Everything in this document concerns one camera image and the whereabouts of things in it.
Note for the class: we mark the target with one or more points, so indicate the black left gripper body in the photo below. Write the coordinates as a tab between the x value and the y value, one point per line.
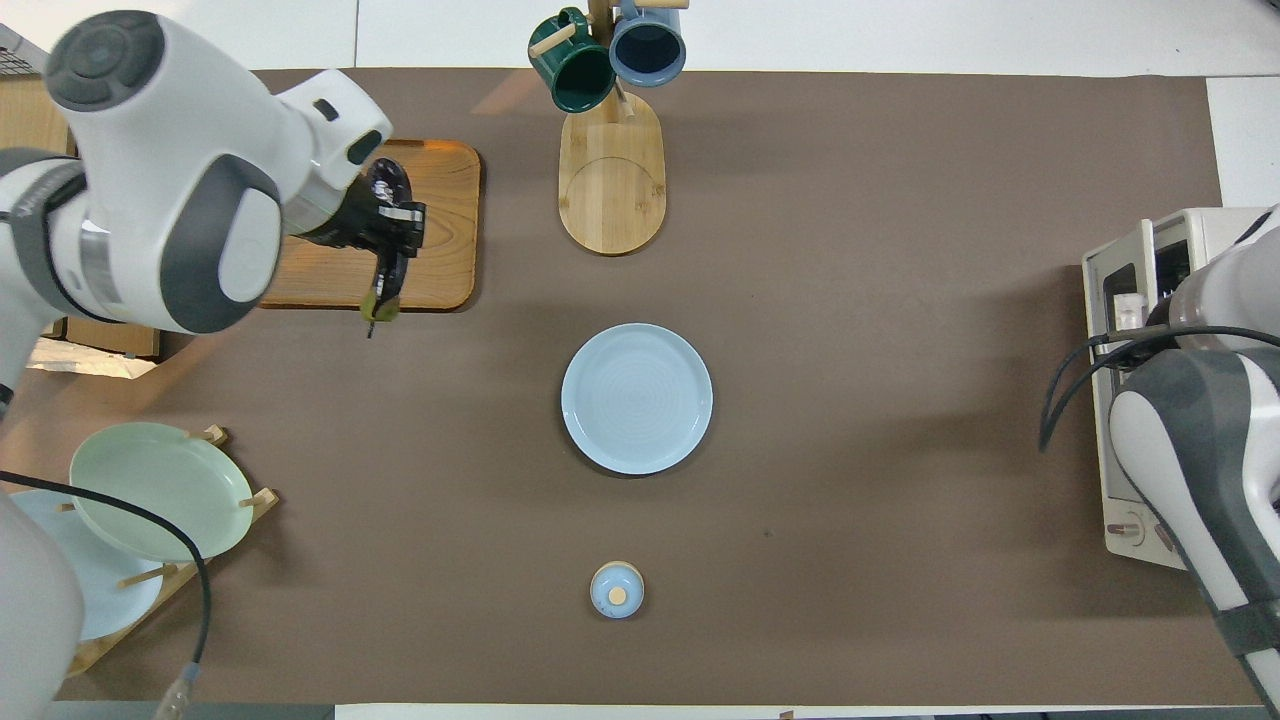
345	222

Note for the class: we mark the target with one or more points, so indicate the cream toaster oven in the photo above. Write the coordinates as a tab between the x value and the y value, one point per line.
1125	500

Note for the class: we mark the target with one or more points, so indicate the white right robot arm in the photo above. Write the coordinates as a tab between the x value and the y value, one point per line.
1220	440

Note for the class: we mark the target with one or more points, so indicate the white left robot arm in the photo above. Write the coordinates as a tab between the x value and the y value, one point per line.
160	170

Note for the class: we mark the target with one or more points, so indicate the wooden serving tray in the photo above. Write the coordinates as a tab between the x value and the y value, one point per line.
445	230

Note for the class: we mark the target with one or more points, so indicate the wooden mug tree stand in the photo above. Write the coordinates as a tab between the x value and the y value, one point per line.
612	190

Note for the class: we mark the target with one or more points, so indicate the dark green mug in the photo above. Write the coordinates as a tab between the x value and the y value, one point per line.
580	75

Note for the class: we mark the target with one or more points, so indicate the wooden plate rack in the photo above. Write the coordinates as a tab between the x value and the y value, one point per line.
262	497

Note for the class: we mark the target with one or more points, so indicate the blue mug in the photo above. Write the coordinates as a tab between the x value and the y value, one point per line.
648	50

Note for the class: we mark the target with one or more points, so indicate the pale green plate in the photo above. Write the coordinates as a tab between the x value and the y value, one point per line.
160	490

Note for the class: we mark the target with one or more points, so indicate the light blue racked plate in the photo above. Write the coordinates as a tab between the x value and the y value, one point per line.
110	590

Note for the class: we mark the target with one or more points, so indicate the brown table mat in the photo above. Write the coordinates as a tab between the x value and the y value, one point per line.
850	300

